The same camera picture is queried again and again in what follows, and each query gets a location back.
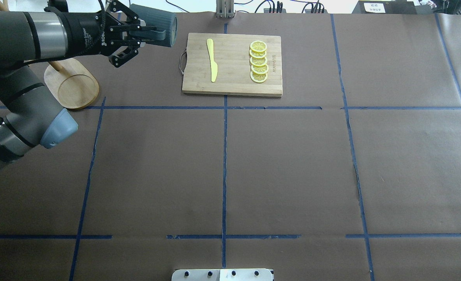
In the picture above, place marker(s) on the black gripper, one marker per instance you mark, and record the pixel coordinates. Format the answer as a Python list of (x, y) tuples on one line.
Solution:
[(83, 33)]

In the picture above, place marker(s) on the teal mug yellow inside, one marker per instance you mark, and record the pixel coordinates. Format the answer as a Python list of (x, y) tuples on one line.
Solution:
[(159, 28)]

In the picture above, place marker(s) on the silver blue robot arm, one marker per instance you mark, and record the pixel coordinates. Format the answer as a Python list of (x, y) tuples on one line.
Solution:
[(35, 116)]

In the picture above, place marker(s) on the wooden cup storage rack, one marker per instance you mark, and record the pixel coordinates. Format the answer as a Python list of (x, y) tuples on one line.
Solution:
[(70, 84)]

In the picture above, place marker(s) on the yellow plastic knife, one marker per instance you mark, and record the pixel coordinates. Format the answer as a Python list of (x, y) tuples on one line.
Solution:
[(213, 63)]

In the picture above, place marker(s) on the wooden cutting board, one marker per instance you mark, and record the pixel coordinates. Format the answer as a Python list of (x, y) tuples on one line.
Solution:
[(231, 52)]

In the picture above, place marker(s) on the black grey power box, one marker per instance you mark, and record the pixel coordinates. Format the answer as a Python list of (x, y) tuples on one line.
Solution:
[(384, 7)]

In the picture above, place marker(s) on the white pillar with base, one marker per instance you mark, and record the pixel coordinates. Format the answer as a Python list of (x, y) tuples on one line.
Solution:
[(252, 274)]

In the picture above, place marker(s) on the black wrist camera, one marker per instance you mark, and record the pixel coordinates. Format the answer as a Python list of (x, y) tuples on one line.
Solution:
[(56, 5)]

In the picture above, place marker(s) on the aluminium frame post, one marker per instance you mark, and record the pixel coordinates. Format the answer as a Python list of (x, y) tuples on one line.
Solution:
[(225, 9)]

